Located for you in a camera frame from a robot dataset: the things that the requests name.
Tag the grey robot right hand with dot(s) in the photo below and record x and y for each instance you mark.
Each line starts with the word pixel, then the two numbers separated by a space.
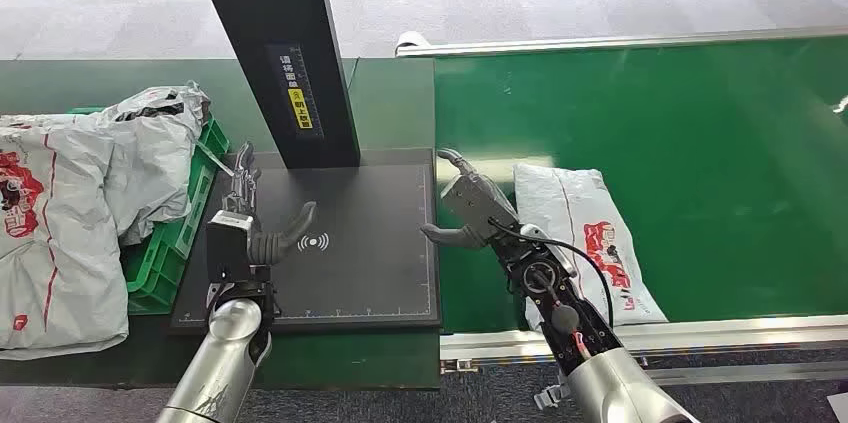
pixel 477 201

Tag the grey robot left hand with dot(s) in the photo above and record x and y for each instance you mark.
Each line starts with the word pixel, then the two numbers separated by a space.
pixel 228 248

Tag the grey mailer bag red print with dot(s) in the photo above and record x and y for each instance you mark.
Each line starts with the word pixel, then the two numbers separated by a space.
pixel 590 201

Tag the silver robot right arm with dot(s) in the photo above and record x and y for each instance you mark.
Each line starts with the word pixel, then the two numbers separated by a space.
pixel 609 387

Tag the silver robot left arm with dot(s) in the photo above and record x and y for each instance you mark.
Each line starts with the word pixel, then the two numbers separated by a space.
pixel 218 367

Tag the white conveyor roller end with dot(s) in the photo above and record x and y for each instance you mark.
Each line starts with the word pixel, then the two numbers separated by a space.
pixel 411 41

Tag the green conveyor belt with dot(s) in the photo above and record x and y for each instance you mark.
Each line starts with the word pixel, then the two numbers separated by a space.
pixel 696 175

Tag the green plastic crate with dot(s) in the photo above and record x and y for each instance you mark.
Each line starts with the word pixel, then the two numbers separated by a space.
pixel 166 261

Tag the white mailer seal strip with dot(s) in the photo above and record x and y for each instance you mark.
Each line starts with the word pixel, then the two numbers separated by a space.
pixel 215 158

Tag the crumpled grey mailer black print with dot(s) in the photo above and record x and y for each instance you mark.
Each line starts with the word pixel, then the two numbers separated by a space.
pixel 156 162

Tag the yellow warning sticker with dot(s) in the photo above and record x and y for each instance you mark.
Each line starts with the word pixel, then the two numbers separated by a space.
pixel 300 108

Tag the large grey mailer bag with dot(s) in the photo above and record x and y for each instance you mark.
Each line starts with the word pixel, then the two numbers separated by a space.
pixel 73 208

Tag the black printed label panel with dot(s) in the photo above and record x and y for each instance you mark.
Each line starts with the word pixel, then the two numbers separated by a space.
pixel 291 65

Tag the black scanner column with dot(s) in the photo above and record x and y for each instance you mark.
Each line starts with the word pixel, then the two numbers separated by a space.
pixel 265 2

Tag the white sheet corner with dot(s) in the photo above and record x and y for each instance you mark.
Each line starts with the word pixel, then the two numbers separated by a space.
pixel 840 410

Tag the black scanner base plate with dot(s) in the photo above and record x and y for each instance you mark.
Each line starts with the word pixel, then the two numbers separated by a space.
pixel 371 261

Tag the aluminium conveyor side rail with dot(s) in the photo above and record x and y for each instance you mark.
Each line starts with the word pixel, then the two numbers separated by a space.
pixel 596 44
pixel 729 334

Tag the grey metal bracket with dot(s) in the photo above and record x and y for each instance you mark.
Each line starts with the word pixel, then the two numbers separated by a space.
pixel 550 397

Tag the aluminium lower frame bar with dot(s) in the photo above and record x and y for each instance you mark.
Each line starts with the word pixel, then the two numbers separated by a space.
pixel 762 374

